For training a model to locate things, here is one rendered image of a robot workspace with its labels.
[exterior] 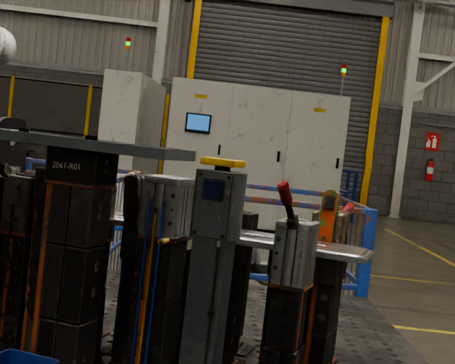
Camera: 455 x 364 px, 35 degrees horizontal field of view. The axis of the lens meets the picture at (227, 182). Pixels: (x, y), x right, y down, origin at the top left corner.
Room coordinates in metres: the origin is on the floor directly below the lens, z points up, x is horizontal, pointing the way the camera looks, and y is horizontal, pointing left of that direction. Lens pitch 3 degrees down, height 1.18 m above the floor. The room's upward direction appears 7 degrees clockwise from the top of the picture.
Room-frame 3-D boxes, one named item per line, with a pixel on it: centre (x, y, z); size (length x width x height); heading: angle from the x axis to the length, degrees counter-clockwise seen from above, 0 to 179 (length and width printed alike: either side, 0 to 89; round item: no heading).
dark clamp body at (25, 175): (1.45, 0.40, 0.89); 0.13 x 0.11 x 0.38; 162
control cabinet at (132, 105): (10.70, 1.51, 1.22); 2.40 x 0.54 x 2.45; 178
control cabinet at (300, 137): (9.81, -0.31, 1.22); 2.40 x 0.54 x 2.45; 91
